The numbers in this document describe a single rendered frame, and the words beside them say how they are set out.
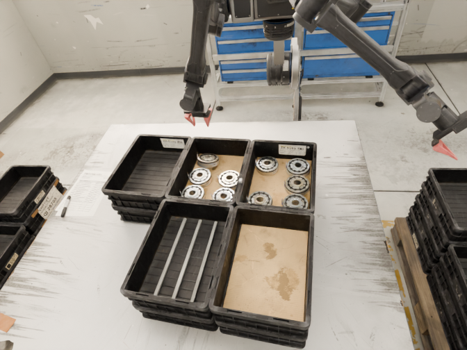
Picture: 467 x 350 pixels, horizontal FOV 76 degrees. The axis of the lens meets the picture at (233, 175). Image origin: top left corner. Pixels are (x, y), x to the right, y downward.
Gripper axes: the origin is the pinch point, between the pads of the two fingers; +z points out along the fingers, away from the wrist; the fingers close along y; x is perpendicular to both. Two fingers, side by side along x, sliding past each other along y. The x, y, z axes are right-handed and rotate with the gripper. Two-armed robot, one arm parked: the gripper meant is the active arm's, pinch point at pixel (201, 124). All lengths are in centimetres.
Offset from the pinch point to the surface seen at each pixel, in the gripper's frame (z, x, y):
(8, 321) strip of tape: 34, -84, -61
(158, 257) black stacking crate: 22, -53, -6
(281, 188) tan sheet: 23.5, -12.6, 36.1
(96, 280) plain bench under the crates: 34, -62, -35
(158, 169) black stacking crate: 24.1, -7.1, -25.7
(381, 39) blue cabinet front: 50, 184, 101
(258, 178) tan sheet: 23.8, -7.6, 25.0
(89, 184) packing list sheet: 37, -12, -69
